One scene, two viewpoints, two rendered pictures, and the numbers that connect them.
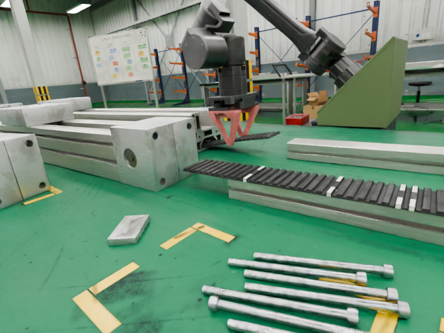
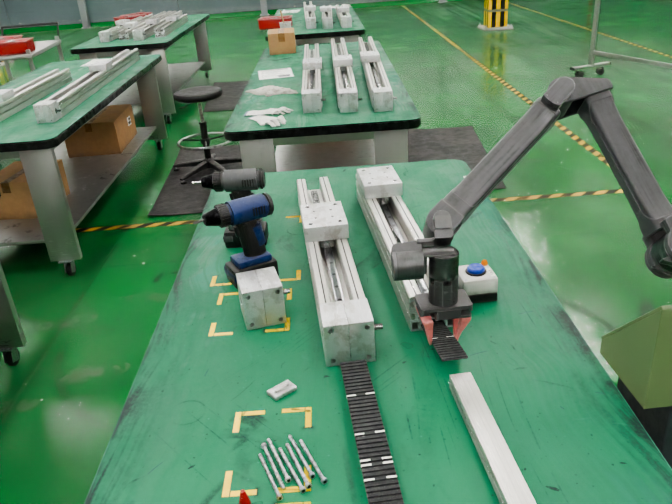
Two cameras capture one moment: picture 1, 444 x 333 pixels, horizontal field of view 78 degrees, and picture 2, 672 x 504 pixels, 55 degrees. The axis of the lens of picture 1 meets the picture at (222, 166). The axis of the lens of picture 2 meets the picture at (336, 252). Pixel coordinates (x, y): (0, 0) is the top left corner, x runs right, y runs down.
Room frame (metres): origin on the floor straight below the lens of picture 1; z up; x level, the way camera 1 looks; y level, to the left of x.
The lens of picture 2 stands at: (-0.30, -0.70, 1.55)
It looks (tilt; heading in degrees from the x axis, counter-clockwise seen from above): 26 degrees down; 48
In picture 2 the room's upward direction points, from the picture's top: 4 degrees counter-clockwise
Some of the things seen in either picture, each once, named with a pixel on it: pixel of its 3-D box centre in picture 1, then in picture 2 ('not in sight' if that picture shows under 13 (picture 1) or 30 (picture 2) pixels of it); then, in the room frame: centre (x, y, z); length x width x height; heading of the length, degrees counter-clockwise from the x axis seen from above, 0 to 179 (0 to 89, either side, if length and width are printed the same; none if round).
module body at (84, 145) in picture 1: (43, 137); (325, 242); (0.72, 0.46, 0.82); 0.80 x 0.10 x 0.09; 52
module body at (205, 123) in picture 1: (108, 124); (395, 234); (0.87, 0.34, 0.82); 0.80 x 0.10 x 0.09; 52
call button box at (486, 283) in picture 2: not in sight; (471, 283); (0.80, 0.05, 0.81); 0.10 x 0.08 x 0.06; 142
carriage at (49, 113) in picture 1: (37, 119); (324, 225); (0.72, 0.46, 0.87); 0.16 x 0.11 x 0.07; 52
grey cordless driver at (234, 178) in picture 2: not in sight; (232, 207); (0.62, 0.72, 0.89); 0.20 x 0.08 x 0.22; 136
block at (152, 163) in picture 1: (162, 148); (352, 331); (0.46, 0.10, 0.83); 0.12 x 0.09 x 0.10; 142
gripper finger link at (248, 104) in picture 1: (238, 119); (449, 321); (0.59, -0.04, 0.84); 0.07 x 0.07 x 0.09; 52
